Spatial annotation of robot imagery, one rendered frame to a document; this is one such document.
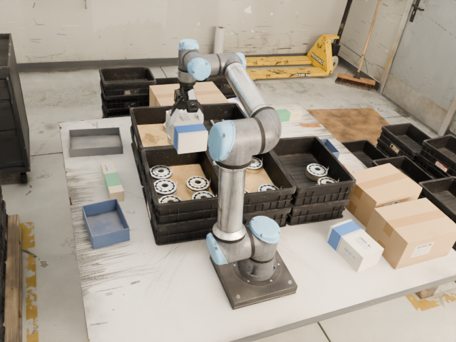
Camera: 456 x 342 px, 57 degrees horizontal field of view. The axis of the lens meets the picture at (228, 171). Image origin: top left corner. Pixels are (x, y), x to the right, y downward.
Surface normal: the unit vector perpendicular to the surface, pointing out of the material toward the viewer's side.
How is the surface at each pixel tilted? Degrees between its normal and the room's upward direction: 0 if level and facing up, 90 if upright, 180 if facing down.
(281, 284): 4
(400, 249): 90
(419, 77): 90
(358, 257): 90
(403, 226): 0
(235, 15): 90
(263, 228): 7
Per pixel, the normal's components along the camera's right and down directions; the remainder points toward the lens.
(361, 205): -0.88, 0.19
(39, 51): 0.36, 0.58
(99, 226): 0.11, -0.81
